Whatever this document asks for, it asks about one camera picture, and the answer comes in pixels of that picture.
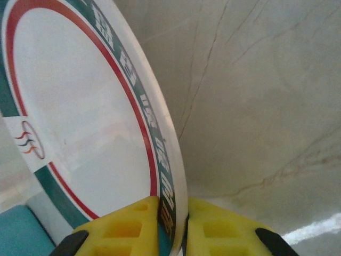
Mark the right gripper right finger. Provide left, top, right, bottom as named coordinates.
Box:
left=182, top=197, right=301, bottom=256

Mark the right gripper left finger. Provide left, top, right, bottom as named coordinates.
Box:
left=54, top=196, right=171, bottom=256

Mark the teal plastic bin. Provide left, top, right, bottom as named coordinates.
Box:
left=0, top=204, right=58, bottom=256

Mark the green rimmed red ring plate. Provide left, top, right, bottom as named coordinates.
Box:
left=0, top=0, right=189, bottom=256

